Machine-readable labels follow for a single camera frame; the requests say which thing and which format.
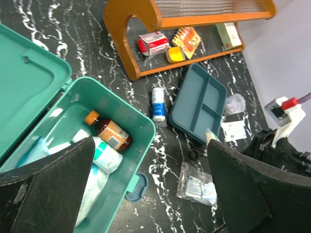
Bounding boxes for blue divided tray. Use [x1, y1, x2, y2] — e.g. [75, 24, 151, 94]
[169, 64, 227, 144]

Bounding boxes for yellow tape measure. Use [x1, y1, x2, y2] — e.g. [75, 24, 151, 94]
[165, 47, 186, 64]

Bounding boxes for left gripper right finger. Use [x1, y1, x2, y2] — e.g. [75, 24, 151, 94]
[207, 139, 311, 233]

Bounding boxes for white blue gauze packet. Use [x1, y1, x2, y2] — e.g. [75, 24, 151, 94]
[75, 165, 109, 227]

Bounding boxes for brown medicine bottle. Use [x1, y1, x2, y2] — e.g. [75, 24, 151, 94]
[84, 111, 133, 151]

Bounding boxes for red white medicine box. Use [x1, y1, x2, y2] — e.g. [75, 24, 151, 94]
[137, 31, 170, 60]

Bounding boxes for clear round container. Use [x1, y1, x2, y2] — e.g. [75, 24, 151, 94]
[224, 94, 246, 116]

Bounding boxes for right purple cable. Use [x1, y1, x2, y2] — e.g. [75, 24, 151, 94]
[297, 91, 311, 105]

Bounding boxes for small black scissors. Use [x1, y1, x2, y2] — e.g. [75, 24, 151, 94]
[189, 149, 207, 161]

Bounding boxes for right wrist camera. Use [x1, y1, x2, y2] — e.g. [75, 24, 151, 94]
[264, 97, 306, 148]

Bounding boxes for clear bag of plasters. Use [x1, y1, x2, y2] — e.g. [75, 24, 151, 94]
[176, 162, 217, 207]

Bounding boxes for bagged bandage box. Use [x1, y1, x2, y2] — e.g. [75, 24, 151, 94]
[206, 128, 220, 146]

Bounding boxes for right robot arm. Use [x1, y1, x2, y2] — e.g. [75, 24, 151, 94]
[241, 129, 311, 177]

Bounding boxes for blue swab packet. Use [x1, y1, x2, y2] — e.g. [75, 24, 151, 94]
[16, 136, 70, 168]

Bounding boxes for white spray bottle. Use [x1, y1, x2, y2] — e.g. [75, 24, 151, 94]
[70, 129, 124, 175]

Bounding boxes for blue white bandage roll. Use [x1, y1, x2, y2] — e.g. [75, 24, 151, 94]
[151, 87, 167, 127]

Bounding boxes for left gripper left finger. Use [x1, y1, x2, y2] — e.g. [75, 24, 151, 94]
[0, 137, 95, 233]

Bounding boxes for orange snack packet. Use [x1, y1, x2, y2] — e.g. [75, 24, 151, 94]
[172, 27, 201, 59]

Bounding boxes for wooden shelf rack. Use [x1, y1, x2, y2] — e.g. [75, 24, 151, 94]
[103, 0, 277, 81]

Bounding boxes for white green medicine box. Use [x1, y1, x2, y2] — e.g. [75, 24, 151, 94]
[216, 22, 242, 50]

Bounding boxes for white blue card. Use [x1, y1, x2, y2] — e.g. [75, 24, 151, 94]
[221, 120, 247, 142]

